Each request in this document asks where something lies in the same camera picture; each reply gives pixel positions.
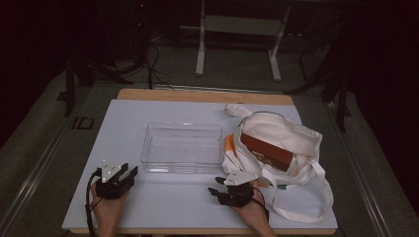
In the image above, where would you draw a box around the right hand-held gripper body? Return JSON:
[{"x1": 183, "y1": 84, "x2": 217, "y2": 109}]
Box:
[{"x1": 218, "y1": 171, "x2": 260, "y2": 208}]

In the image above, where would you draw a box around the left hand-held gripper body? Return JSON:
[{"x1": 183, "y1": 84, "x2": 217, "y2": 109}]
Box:
[{"x1": 95, "y1": 160, "x2": 135, "y2": 200}]

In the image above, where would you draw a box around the person's left hand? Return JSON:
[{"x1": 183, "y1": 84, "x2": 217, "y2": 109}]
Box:
[{"x1": 90, "y1": 183, "x2": 131, "y2": 229}]

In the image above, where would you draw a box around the person's right hand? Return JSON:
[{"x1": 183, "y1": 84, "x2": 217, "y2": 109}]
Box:
[{"x1": 231, "y1": 180, "x2": 273, "y2": 228}]

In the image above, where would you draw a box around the white table mat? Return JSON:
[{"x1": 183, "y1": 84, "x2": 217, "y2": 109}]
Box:
[{"x1": 61, "y1": 99, "x2": 339, "y2": 231}]

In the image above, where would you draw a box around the orange flat packet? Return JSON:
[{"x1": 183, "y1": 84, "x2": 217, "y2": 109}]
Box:
[{"x1": 224, "y1": 133, "x2": 238, "y2": 158}]

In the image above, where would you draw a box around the orange and green pen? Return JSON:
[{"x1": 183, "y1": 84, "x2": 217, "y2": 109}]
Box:
[{"x1": 258, "y1": 180, "x2": 292, "y2": 192}]

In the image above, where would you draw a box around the clear plastic box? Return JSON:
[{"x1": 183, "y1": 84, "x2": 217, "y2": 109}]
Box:
[{"x1": 139, "y1": 121, "x2": 224, "y2": 175}]

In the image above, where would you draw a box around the brown rectangular carton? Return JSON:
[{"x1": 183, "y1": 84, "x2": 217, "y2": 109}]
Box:
[{"x1": 239, "y1": 132, "x2": 295, "y2": 173}]

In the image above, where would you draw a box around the white canvas tote bag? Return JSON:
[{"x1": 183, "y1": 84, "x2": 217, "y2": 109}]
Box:
[{"x1": 220, "y1": 103, "x2": 335, "y2": 224}]

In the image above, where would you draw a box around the black tripod stand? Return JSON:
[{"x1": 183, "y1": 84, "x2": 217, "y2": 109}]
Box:
[{"x1": 63, "y1": 39, "x2": 150, "y2": 119}]

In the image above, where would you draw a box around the black metal stand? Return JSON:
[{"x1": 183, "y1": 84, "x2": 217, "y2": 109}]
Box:
[{"x1": 286, "y1": 9, "x2": 352, "y2": 133}]

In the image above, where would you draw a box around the white metal stand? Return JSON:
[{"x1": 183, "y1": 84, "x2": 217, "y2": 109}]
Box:
[{"x1": 195, "y1": 0, "x2": 293, "y2": 83}]

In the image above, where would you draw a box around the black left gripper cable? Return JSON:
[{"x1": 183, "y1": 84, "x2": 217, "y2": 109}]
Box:
[{"x1": 84, "y1": 167, "x2": 104, "y2": 237}]

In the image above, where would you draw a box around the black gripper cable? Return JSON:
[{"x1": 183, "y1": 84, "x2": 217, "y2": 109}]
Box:
[
  {"x1": 84, "y1": 167, "x2": 104, "y2": 237},
  {"x1": 251, "y1": 186, "x2": 271, "y2": 222}
]

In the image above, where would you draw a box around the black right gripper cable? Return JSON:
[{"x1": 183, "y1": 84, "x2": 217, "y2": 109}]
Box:
[{"x1": 251, "y1": 186, "x2": 271, "y2": 222}]

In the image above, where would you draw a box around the black floor cable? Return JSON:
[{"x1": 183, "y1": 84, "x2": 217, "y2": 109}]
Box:
[{"x1": 143, "y1": 42, "x2": 176, "y2": 91}]

